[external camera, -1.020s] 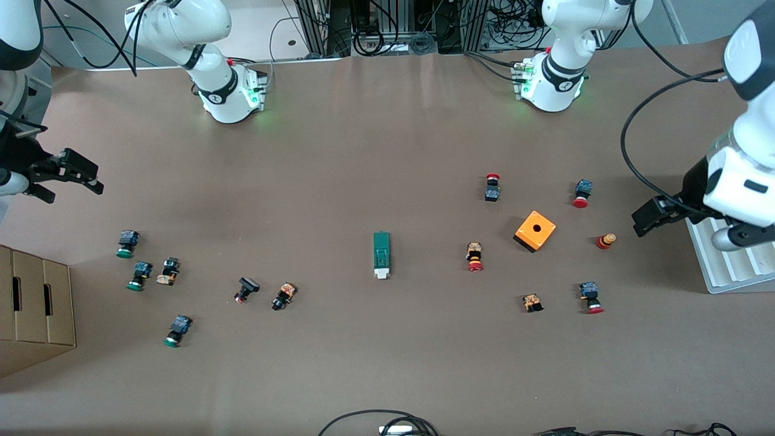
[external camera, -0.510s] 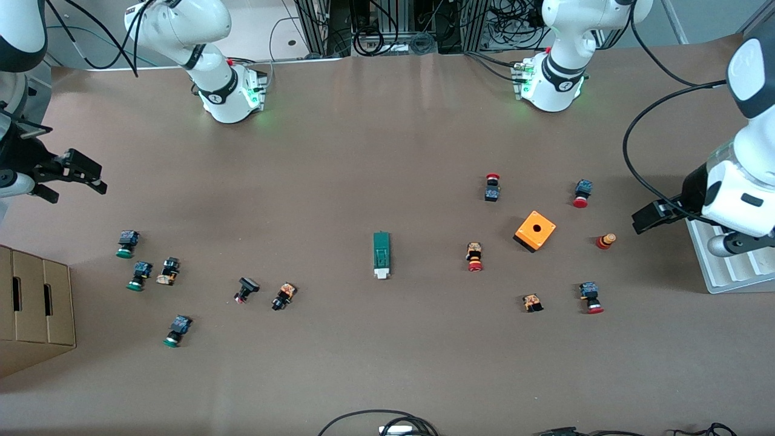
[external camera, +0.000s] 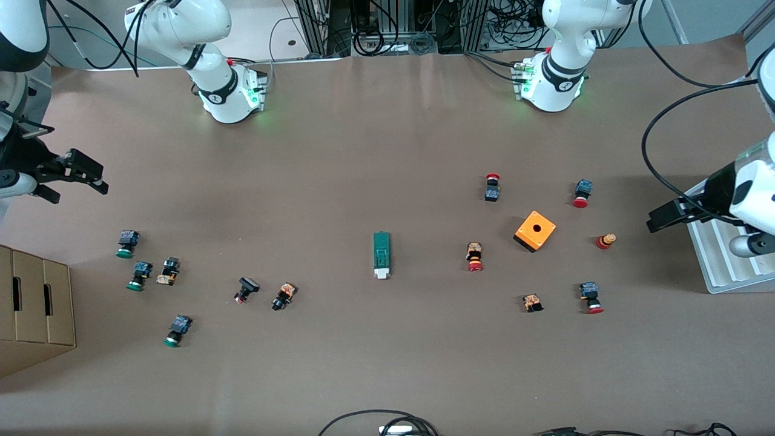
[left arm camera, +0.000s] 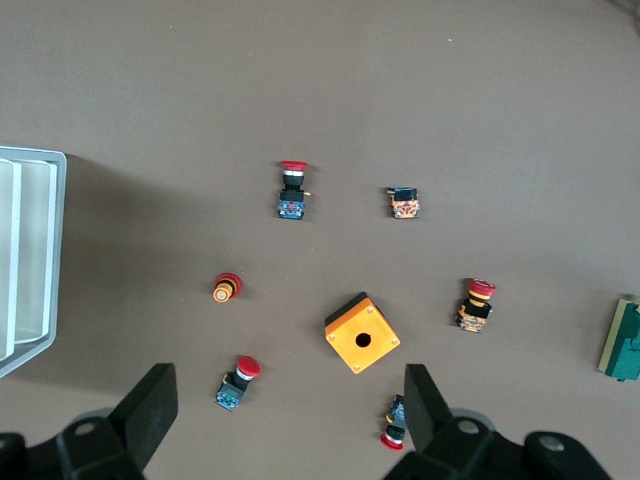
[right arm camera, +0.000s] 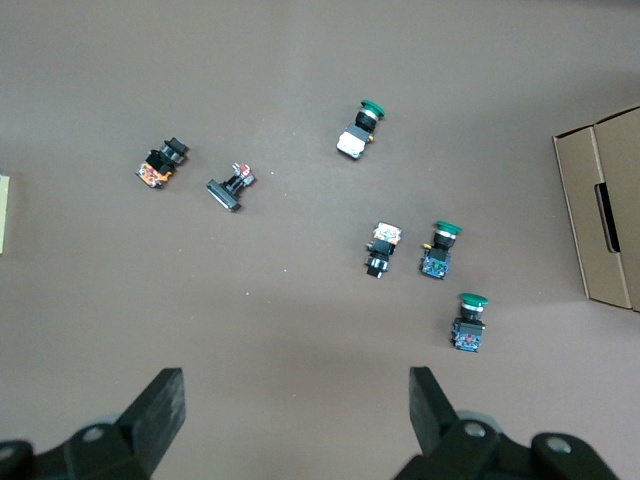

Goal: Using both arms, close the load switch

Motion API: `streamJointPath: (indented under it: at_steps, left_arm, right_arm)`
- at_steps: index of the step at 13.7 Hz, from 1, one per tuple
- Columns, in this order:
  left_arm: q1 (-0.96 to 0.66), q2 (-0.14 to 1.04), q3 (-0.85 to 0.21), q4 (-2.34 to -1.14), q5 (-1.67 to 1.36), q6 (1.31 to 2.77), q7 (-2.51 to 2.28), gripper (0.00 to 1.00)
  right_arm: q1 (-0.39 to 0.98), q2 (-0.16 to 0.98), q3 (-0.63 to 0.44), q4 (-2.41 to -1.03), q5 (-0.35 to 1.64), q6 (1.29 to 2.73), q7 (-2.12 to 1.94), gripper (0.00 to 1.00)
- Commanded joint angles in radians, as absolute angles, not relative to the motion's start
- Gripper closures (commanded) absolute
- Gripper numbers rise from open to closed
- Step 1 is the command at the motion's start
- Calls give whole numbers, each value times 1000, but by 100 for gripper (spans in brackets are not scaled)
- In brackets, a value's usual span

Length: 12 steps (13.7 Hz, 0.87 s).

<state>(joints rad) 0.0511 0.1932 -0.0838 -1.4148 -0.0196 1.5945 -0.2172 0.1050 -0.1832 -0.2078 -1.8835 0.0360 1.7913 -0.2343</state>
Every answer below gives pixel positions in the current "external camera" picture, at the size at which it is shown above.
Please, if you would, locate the white ribbed plastic tray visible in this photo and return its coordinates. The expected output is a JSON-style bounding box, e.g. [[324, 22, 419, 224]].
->
[[679, 144, 775, 295]]

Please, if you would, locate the green terminal block module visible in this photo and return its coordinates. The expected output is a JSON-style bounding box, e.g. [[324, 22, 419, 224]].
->
[[372, 231, 393, 280]]

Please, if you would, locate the orange button enclosure box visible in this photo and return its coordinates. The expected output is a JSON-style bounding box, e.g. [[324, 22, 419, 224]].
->
[[513, 210, 557, 254]]

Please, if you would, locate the coiled black cable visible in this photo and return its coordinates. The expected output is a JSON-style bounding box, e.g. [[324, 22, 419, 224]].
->
[[353, 27, 383, 57]]

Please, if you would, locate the thin green cable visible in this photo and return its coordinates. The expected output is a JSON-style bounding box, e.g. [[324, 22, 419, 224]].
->
[[48, 27, 158, 66]]

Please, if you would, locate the black cable bundle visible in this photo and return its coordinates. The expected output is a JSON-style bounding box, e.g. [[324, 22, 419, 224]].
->
[[318, 409, 440, 436]]

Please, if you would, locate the green mushroom push button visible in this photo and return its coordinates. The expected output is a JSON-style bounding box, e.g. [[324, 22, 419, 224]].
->
[[126, 261, 153, 292], [116, 230, 140, 260], [162, 314, 193, 349]]

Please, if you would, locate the white panel with hole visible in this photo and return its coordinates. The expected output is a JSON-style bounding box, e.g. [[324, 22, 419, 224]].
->
[[224, 0, 347, 63]]

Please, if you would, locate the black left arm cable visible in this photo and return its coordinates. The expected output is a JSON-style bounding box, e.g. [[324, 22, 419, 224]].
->
[[638, 0, 775, 219]]

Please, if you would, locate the aluminium frame bar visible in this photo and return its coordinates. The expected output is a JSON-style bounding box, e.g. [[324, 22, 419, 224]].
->
[[661, 0, 689, 45], [737, 3, 775, 43]]

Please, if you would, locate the grey round machine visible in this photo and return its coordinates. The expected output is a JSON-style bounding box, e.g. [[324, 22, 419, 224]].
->
[[0, 71, 32, 131]]

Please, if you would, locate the black flat-head switch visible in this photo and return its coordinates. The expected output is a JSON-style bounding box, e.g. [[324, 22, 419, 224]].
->
[[234, 277, 261, 305]]

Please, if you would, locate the brown cardboard box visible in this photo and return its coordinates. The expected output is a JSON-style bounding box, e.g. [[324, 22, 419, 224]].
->
[[0, 245, 77, 379]]

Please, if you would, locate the aluminium equipment rack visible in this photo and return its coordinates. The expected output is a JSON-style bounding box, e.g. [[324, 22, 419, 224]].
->
[[291, 0, 546, 58]]

